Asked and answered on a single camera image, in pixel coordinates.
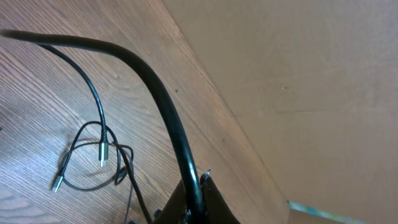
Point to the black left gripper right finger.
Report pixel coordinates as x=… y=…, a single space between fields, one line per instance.
x=217 y=210

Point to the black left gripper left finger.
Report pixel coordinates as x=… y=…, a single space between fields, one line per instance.
x=175 y=210

